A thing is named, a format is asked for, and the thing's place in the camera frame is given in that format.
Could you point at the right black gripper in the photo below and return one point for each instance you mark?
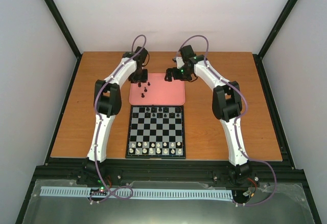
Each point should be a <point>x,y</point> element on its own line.
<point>168,74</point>

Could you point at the left black frame post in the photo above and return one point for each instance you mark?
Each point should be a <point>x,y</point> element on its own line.
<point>63,27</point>

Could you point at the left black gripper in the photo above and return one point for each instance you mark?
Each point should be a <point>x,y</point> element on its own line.
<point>143,80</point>

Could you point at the black and grey chessboard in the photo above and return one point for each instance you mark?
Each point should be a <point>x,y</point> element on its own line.
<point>156,130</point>

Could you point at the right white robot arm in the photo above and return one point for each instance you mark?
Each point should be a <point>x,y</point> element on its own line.
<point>226,106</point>

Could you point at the pink tray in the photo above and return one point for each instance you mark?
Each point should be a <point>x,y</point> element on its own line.
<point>160,92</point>

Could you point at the black aluminium frame base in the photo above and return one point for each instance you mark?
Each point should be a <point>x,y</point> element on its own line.
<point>285,195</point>

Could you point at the light blue cable duct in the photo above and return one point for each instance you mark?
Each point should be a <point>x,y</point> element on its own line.
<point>142,194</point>

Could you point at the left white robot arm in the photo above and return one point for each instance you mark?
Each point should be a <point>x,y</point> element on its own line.
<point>108,103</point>

